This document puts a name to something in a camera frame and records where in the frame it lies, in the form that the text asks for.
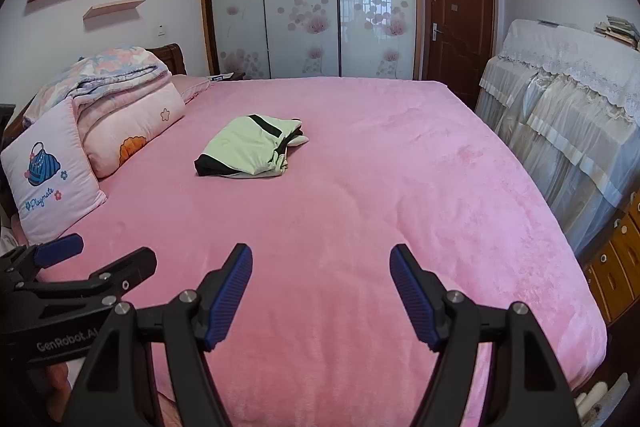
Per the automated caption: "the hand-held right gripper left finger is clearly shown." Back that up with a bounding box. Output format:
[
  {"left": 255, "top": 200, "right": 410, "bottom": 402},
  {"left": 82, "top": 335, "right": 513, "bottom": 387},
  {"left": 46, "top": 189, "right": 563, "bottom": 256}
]
[{"left": 62, "top": 243, "right": 254, "bottom": 427}]

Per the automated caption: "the brown wooden door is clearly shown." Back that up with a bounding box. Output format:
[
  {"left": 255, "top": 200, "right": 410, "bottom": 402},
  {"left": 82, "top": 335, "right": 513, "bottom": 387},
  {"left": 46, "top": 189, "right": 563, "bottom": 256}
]
[{"left": 422, "top": 0, "right": 497, "bottom": 110}]

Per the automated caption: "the pink pillow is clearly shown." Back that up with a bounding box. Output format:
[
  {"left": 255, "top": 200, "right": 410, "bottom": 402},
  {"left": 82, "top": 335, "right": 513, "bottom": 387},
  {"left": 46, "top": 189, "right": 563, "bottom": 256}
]
[{"left": 170, "top": 74, "right": 217, "bottom": 104}]

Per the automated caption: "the green and black hooded jacket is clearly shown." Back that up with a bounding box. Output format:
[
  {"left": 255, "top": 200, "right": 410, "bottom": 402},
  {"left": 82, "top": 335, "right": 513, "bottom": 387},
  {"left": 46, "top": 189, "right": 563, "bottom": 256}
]
[{"left": 194, "top": 114, "right": 310, "bottom": 179}]

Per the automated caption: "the pink wall shelf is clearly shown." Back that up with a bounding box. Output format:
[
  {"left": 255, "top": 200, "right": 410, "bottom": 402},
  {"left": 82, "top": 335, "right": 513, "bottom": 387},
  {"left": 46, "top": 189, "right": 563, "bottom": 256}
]
[{"left": 82, "top": 0, "right": 147, "bottom": 22}]

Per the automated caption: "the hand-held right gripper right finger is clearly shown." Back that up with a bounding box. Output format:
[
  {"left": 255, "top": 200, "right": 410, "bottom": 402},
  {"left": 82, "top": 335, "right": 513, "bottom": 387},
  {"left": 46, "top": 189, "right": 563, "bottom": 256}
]
[{"left": 390, "top": 244, "right": 573, "bottom": 427}]

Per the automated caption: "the furniture under white lace cover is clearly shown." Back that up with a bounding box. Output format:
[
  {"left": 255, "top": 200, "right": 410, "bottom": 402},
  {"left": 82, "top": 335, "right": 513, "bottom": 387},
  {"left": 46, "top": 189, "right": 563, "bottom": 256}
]
[{"left": 475, "top": 19, "right": 640, "bottom": 259}]

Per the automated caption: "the dark wooden headboard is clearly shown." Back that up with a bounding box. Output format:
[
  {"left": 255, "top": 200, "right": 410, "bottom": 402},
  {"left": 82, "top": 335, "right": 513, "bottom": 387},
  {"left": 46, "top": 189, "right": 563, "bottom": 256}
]
[{"left": 147, "top": 43, "right": 189, "bottom": 76}]

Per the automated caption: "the wooden drawer cabinet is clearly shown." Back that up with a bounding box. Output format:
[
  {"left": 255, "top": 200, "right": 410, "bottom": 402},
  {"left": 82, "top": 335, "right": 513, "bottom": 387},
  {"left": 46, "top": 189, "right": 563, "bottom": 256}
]
[{"left": 582, "top": 191, "right": 640, "bottom": 324}]

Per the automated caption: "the stack of books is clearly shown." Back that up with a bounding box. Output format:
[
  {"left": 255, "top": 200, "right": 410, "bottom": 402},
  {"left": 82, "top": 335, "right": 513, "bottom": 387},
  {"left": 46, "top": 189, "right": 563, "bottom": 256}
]
[{"left": 593, "top": 14, "right": 640, "bottom": 54}]

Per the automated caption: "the white ribbed object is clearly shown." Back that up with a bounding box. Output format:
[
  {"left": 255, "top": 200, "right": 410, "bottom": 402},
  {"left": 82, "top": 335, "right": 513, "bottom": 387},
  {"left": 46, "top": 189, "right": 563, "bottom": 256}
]
[{"left": 575, "top": 373, "right": 632, "bottom": 414}]

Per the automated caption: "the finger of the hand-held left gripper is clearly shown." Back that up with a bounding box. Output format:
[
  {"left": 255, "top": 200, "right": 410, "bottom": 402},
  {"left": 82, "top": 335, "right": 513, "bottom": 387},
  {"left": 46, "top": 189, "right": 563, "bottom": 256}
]
[
  {"left": 35, "top": 233, "right": 85, "bottom": 269},
  {"left": 87, "top": 247, "right": 158, "bottom": 303}
]

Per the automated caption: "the bed with pink sheet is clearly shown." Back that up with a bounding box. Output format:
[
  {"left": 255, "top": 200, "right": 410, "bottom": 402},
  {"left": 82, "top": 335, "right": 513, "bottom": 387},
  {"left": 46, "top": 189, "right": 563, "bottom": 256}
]
[{"left": 10, "top": 77, "right": 609, "bottom": 427}]

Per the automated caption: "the floral folded quilt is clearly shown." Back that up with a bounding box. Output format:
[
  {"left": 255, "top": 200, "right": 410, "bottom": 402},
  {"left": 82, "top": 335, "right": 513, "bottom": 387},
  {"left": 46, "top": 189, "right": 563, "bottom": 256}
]
[{"left": 24, "top": 47, "right": 174, "bottom": 124}]

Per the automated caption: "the white pillow with bag print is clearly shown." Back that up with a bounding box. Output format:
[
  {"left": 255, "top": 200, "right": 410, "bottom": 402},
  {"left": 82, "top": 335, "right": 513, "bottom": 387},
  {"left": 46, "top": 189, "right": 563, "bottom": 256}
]
[{"left": 0, "top": 99, "right": 109, "bottom": 244}]

